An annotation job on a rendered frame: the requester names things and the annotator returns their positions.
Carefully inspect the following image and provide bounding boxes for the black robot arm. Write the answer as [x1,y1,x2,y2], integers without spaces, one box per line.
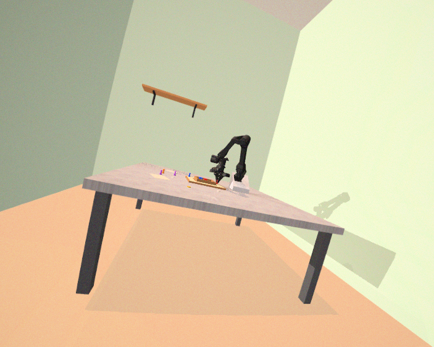
[211,135,251,182]

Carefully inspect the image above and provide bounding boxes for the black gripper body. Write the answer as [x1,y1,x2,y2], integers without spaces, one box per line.
[215,164,230,177]

